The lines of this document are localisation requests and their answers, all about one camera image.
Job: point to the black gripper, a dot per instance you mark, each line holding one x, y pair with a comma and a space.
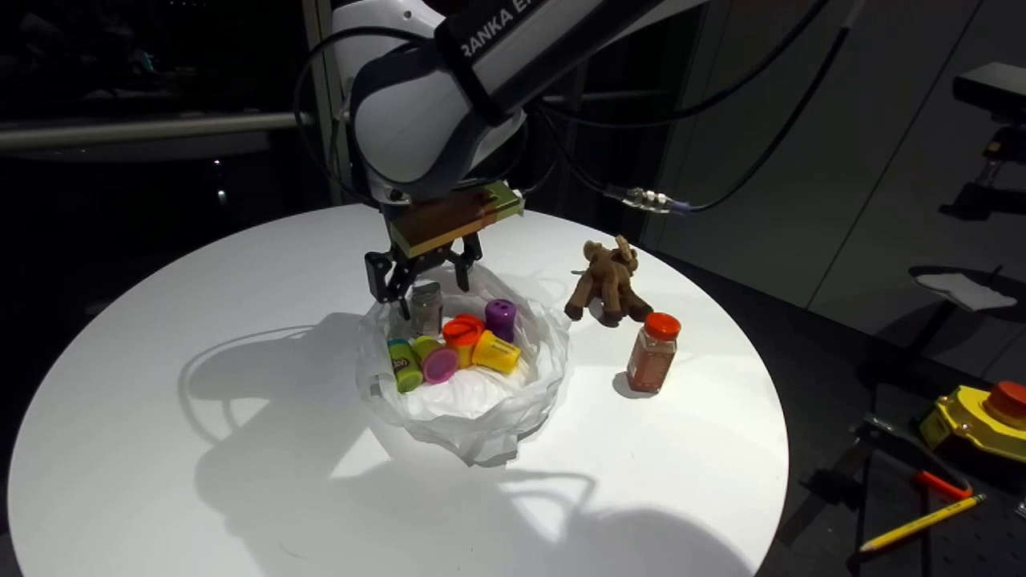
391, 273

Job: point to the white pill bottle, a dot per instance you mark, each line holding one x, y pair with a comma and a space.
427, 307

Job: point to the brown plush moose toy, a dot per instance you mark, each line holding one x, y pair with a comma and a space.
607, 285

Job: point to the spice jar with orange lid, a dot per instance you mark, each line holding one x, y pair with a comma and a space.
653, 354

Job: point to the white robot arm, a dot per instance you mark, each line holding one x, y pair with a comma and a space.
437, 87

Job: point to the orange toy cup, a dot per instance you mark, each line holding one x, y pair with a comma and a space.
464, 336

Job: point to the pink lidded toy tub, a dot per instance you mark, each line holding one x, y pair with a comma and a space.
442, 365

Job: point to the metal window railing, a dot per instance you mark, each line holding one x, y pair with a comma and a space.
152, 129

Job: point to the yellow emergency stop button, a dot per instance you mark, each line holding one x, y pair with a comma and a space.
987, 419

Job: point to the yellow pencil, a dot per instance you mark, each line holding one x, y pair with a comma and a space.
922, 524

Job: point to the black camera stand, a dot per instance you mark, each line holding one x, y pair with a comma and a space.
999, 87

